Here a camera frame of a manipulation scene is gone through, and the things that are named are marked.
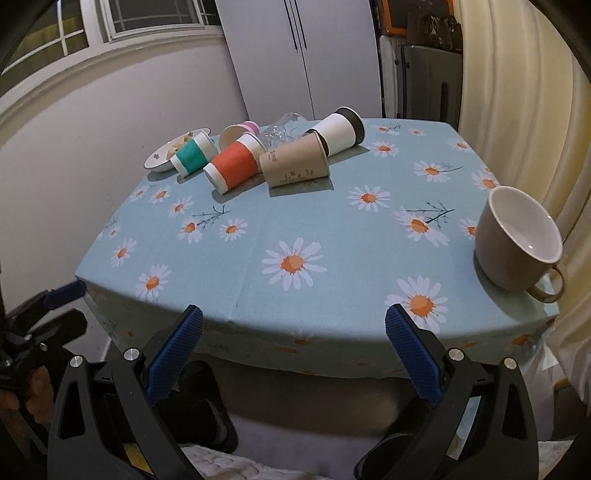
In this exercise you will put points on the brown kraft paper cup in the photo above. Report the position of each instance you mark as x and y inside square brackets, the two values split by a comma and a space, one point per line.
[300, 160]

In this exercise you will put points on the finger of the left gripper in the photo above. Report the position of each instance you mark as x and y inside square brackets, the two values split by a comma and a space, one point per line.
[64, 293]

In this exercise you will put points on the blue daisy tablecloth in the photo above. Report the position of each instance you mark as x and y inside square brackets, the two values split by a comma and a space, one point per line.
[299, 278]

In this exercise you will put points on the white plate with snacks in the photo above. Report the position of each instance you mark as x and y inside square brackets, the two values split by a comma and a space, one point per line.
[159, 161]

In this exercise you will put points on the white cup black lid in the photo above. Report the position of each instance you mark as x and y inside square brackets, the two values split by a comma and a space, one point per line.
[340, 131]

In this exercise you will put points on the clear glass tumbler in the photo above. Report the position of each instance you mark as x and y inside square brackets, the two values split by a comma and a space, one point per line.
[289, 127]

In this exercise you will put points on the white double-door cabinet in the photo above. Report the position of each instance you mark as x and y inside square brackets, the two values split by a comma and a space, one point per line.
[308, 57]

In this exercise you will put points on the window with white frame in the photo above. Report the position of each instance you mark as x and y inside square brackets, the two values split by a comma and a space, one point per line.
[68, 27]

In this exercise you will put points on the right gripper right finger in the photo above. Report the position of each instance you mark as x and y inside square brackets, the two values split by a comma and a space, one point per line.
[468, 420]

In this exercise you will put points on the pink white paper cup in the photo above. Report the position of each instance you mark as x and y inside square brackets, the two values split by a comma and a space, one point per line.
[231, 133]

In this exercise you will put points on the beige ceramic mug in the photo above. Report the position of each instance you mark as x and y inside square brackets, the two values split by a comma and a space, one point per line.
[519, 246]

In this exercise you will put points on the cream curtain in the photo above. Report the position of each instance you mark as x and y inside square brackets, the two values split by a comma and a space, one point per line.
[526, 111]

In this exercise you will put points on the brown handbag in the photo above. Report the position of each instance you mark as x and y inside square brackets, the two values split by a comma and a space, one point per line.
[443, 33]

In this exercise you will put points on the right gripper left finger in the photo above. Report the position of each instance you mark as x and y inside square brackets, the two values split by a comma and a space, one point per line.
[104, 425]

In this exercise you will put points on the teal white paper cup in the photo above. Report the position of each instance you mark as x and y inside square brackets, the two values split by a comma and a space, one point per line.
[194, 155]

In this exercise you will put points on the orange white paper cup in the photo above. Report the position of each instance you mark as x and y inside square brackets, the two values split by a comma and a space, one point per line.
[235, 164]

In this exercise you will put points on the orange cardboard box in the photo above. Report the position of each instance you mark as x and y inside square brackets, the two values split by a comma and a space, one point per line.
[396, 14]

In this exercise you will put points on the grey suitcase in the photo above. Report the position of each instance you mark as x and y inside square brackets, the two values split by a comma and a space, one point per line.
[420, 83]

